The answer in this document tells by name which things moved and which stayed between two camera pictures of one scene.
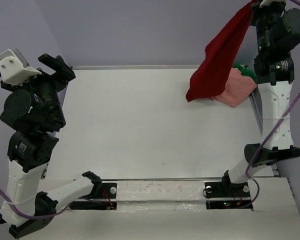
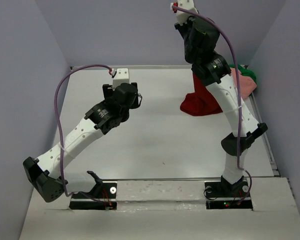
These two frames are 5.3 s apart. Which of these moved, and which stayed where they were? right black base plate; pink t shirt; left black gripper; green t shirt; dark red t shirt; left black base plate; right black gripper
Moved: right black gripper; left black gripper; dark red t shirt
Stayed: right black base plate; pink t shirt; left black base plate; green t shirt
